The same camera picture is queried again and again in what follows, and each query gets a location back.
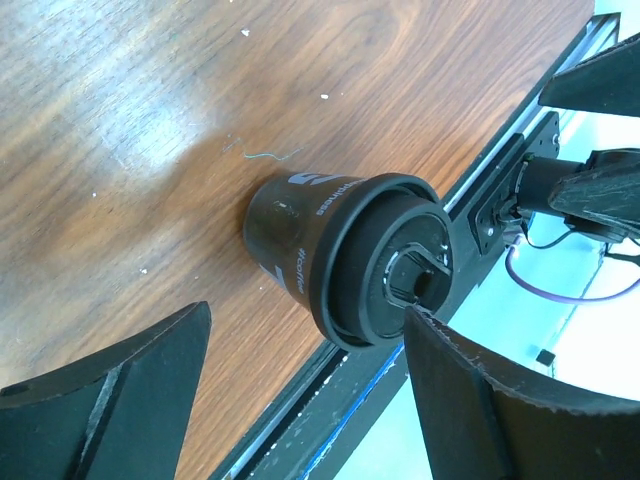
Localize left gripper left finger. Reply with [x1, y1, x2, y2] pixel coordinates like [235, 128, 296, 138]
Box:
[1, 302, 211, 479]

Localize brown takeout coffee cup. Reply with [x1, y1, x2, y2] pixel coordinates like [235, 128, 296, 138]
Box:
[243, 172, 365, 307]

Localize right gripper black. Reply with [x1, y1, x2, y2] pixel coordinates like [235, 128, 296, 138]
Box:
[515, 34, 639, 240]

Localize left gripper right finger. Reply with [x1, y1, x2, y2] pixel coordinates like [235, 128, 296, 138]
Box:
[404, 309, 639, 479]

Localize black coffee cup lid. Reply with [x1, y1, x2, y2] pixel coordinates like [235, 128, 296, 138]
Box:
[310, 173, 455, 350]

